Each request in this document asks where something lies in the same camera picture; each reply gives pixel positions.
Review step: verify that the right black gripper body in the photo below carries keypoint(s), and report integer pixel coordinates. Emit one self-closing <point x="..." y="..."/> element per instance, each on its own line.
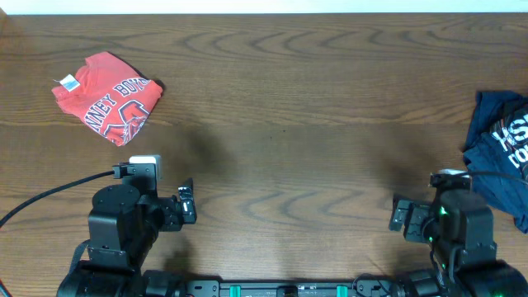
<point x="421" y="223"/>

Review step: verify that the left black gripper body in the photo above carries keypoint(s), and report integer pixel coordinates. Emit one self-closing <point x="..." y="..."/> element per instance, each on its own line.
<point x="165" y="212"/>

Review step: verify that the red t-shirt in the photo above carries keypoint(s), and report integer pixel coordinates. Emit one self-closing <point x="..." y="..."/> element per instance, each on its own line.
<point x="109" y="97"/>

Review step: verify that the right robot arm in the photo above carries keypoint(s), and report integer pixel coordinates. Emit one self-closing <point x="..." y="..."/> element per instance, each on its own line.
<point x="458" y="228"/>

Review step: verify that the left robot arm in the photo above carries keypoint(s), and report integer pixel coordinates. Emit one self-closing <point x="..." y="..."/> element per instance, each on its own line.
<point x="124" y="223"/>

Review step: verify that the navy blue t-shirt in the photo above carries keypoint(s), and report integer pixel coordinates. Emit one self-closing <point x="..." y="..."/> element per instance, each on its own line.
<point x="497" y="142"/>

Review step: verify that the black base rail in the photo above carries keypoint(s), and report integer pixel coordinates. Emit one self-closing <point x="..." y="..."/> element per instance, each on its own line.
<point x="364" y="286"/>

